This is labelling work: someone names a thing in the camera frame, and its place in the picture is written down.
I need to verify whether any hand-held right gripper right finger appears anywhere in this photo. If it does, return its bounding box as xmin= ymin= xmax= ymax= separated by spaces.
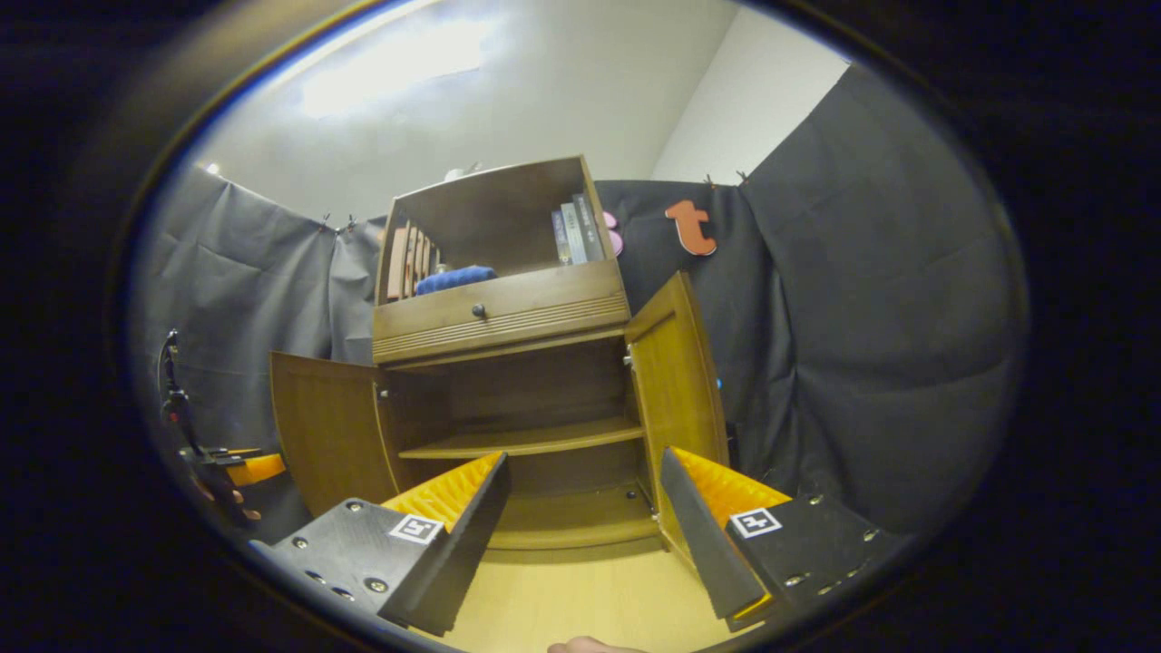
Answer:
xmin=659 ymin=445 xmax=908 ymax=634

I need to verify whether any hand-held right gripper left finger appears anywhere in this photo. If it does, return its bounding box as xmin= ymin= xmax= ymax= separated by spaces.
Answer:
xmin=270 ymin=450 xmax=512 ymax=638

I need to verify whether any wooden shoe cabinet door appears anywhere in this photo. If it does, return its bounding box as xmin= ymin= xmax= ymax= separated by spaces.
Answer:
xmin=624 ymin=270 xmax=732 ymax=570
xmin=269 ymin=351 xmax=405 ymax=518

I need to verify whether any wooden double-door shoe cabinet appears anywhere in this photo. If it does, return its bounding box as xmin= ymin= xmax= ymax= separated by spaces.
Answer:
xmin=372 ymin=154 xmax=663 ymax=551

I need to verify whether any wooden inner cabinet shelf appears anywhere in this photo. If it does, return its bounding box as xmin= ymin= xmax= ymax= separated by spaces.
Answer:
xmin=397 ymin=415 xmax=647 ymax=462

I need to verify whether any blue folded towel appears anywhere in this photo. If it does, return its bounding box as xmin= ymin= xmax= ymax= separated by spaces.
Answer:
xmin=415 ymin=265 xmax=499 ymax=297

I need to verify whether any black backdrop cloth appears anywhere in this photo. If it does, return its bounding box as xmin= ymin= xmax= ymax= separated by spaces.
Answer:
xmin=127 ymin=63 xmax=1030 ymax=536

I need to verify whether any grey book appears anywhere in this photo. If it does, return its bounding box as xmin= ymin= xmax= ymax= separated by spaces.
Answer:
xmin=560 ymin=201 xmax=589 ymax=265

